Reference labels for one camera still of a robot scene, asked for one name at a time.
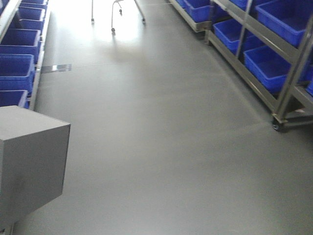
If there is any steel shelving cart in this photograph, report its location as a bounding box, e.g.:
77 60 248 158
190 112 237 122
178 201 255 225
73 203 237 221
205 0 313 132

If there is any gray square base block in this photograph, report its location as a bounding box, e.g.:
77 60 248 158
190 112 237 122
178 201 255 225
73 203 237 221
0 106 70 229

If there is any steel rack with bins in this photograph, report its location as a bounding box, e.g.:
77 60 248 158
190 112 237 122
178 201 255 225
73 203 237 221
0 0 51 110

